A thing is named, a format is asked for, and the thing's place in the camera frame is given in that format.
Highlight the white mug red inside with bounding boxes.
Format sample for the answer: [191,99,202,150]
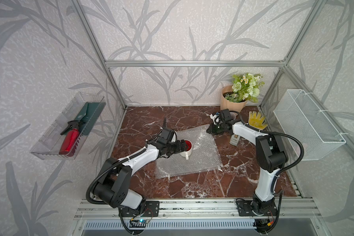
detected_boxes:
[180,140,193,160]

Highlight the clear bubble wrap sheet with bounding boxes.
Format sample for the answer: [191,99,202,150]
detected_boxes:
[155,125,222,179]

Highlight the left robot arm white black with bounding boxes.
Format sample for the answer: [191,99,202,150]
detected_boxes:
[86,127,188,213]

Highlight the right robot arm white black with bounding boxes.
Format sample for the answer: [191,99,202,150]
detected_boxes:
[206,109,304,214]

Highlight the pale pink mug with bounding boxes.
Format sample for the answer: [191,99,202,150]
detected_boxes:
[230,112,237,120]

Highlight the small grey tray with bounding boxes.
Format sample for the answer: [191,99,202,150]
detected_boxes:
[230,134,240,146]

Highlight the terracotta flower pot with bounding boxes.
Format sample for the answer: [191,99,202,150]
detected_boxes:
[220,86,247,112]

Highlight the yellow work glove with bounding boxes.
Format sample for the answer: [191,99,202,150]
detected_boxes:
[248,111,268,130]

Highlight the green white artificial flowers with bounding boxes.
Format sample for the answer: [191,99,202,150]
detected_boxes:
[223,73,265,103]

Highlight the green garden trowel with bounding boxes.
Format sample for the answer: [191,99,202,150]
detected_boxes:
[75,102,105,136]

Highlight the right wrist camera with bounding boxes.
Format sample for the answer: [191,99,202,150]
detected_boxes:
[210,112,220,125]

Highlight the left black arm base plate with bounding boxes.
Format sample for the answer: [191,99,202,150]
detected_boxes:
[120,200,160,217]

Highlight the white wire mesh basket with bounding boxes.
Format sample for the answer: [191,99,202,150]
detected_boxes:
[273,89,346,161]

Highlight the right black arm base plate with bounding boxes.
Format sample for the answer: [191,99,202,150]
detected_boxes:
[235,198,277,216]

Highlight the red handled pruning shears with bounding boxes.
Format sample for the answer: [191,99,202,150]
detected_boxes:
[59,121,85,157]

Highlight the clear plastic wall bin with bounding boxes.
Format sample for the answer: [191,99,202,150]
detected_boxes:
[30,92,106,160]

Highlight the aluminium mounting rail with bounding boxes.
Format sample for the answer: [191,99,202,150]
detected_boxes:
[74,197,322,220]

